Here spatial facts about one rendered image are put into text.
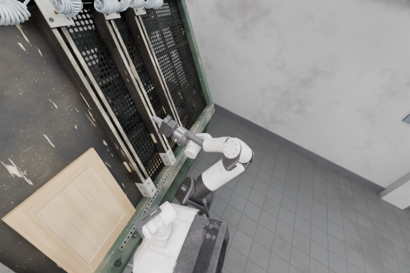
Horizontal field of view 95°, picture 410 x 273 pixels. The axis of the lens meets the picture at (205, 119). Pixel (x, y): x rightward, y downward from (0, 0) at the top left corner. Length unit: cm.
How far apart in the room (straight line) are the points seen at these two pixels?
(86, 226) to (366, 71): 322
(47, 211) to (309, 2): 310
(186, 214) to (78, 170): 53
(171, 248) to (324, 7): 292
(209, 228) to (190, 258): 11
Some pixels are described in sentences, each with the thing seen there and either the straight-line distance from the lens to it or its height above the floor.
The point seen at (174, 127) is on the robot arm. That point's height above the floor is 147.
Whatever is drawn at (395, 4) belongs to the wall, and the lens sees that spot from 313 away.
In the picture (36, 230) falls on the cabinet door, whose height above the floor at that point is 121.
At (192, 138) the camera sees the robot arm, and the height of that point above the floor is 146.
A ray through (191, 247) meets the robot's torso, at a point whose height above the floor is 139.
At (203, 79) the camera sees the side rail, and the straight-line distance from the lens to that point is 210.
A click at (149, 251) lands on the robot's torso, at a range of 79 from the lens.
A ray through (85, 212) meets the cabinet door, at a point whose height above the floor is 111.
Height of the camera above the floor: 209
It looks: 37 degrees down
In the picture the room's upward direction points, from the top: 17 degrees clockwise
